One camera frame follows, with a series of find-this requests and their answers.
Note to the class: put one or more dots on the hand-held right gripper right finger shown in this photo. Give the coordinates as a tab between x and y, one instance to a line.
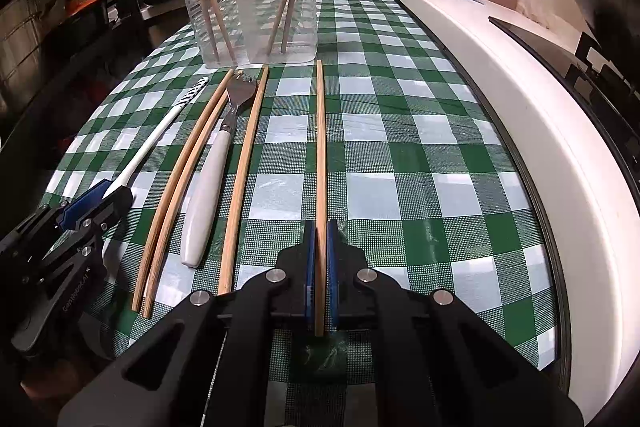
334	267

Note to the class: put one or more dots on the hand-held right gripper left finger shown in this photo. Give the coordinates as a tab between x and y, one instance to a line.
310	267

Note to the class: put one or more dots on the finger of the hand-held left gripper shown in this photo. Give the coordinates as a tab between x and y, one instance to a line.
107	209
82	204

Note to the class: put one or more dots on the green checked tablecloth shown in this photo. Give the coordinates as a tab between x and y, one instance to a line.
400	157

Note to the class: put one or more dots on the black and orange cookware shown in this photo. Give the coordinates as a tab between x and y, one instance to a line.
85	14

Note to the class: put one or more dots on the black gas stove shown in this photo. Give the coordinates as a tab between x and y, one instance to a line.
540	42

